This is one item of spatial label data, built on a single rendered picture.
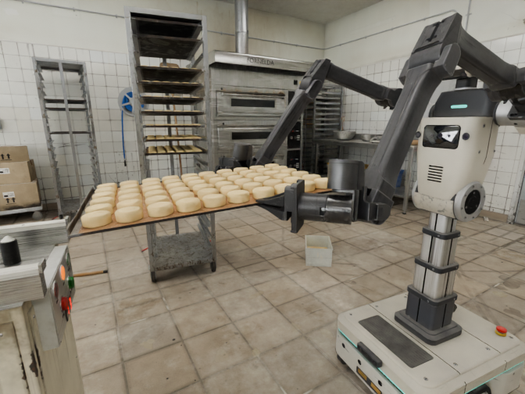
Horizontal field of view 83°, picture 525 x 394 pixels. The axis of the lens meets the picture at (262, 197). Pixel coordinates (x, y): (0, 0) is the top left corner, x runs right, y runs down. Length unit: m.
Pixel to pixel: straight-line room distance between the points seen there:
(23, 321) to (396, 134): 0.81
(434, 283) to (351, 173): 0.95
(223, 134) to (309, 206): 3.56
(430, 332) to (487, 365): 0.21
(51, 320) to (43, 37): 4.38
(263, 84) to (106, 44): 2.18
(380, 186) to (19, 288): 0.70
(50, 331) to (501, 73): 1.24
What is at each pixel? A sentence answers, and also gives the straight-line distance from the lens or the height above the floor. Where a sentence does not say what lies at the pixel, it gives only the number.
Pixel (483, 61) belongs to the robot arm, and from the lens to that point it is 0.98.
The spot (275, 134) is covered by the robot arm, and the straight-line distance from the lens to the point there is 1.15.
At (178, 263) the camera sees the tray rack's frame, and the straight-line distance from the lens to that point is 2.33.
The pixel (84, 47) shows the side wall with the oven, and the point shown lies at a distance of 4.91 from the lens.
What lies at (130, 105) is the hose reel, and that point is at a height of 1.41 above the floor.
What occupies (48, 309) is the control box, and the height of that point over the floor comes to 0.79.
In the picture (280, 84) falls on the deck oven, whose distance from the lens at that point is 4.61.
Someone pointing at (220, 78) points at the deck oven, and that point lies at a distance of 4.16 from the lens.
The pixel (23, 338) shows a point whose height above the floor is 0.77.
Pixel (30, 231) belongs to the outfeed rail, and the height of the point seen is 0.89.
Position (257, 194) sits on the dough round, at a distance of 0.67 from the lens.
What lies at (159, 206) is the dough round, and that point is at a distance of 0.62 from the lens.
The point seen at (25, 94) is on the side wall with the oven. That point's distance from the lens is 4.86.
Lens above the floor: 1.16
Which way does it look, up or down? 14 degrees down
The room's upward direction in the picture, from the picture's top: straight up
